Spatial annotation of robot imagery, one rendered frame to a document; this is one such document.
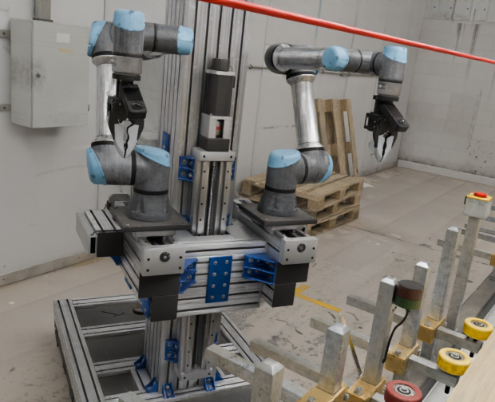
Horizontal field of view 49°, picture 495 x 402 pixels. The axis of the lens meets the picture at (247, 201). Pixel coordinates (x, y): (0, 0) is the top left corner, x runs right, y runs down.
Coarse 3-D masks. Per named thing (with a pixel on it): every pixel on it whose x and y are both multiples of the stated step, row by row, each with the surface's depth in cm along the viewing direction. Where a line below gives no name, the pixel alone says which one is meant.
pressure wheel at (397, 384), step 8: (392, 384) 124; (400, 384) 125; (408, 384) 125; (392, 392) 121; (400, 392) 122; (408, 392) 123; (416, 392) 122; (392, 400) 121; (400, 400) 120; (408, 400) 119; (416, 400) 120
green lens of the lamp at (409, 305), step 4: (396, 296) 123; (396, 300) 123; (400, 300) 122; (404, 300) 121; (408, 300) 121; (420, 300) 121; (396, 304) 123; (400, 304) 122; (404, 304) 121; (408, 304) 121; (412, 304) 121; (416, 304) 121; (420, 304) 122; (404, 308) 121; (408, 308) 121; (412, 308) 121; (416, 308) 121
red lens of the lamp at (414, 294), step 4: (396, 288) 123; (400, 288) 121; (404, 288) 120; (424, 288) 122; (396, 292) 123; (400, 292) 121; (404, 292) 121; (408, 292) 120; (412, 292) 120; (416, 292) 120; (420, 292) 120; (404, 296) 121; (408, 296) 120; (412, 296) 120; (416, 296) 120; (420, 296) 121
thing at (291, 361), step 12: (252, 348) 146; (264, 348) 143; (276, 348) 144; (276, 360) 142; (288, 360) 139; (300, 360) 139; (300, 372) 138; (312, 372) 135; (348, 384) 131; (372, 396) 127
